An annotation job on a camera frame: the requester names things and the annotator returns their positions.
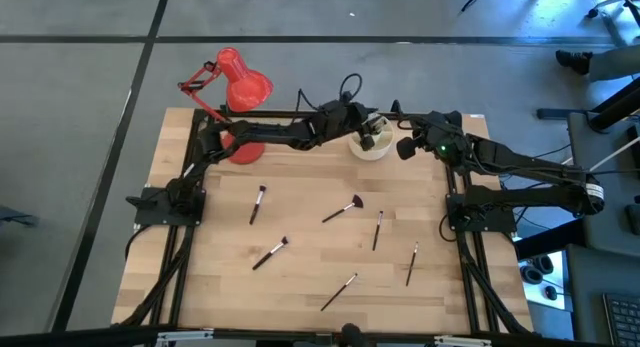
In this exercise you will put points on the black fan makeup brush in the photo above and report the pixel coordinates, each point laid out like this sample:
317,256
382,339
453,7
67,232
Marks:
357,202

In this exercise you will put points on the black desk beam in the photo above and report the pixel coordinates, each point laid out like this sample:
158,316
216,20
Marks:
615,107

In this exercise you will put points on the white ribbed round container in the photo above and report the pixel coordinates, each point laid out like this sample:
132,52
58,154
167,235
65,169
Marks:
372,153

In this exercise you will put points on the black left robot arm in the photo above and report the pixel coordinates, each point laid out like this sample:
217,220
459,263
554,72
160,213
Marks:
280,132

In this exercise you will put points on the black computer mouse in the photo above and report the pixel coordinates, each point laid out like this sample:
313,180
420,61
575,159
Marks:
550,292

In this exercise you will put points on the black makeup brush fluffy head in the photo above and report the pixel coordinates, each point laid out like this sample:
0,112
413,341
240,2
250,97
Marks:
257,205

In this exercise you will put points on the silver office chair base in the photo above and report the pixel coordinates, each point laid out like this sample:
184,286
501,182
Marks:
612,17

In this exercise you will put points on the large black powder brush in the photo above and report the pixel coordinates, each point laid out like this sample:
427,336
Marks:
269,254

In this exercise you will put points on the black keyboard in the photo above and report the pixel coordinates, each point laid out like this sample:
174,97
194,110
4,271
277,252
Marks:
624,319

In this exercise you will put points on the long black makeup brush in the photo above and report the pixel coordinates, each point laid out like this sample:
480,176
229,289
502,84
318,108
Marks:
339,292

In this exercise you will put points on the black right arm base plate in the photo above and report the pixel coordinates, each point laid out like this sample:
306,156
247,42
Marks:
500,222

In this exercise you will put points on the red desk lamp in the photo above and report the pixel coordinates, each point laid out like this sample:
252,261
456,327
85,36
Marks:
245,87

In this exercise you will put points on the dark grey floor object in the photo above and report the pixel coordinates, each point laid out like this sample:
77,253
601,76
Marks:
15,217

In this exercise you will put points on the slim black makeup brush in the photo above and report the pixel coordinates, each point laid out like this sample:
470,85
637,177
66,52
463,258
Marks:
377,232

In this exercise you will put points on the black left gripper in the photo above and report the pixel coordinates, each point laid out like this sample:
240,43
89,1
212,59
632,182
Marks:
372,121

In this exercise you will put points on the grey desk top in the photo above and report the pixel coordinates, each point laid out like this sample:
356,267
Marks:
610,212

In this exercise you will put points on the black headphones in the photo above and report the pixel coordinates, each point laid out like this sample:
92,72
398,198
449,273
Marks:
532,274

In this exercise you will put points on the black aluminium table frame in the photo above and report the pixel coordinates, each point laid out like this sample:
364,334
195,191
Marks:
468,287

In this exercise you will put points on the person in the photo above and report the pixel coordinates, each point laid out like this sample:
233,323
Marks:
615,63

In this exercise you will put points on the black rounded object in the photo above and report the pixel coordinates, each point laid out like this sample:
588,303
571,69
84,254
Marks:
352,335

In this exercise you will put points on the person's black shoe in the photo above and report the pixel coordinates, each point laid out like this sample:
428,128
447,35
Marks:
575,61

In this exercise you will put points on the black crossbar silver brackets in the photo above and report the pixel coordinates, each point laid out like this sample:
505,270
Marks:
100,337

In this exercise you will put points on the thin black makeup brush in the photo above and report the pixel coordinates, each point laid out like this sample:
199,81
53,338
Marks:
411,264

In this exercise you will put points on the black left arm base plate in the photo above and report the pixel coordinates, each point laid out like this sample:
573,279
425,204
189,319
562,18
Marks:
150,212

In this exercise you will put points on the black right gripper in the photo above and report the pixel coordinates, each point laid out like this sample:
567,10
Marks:
437,134

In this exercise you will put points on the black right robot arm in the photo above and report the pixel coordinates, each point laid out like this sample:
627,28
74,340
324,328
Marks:
525,162

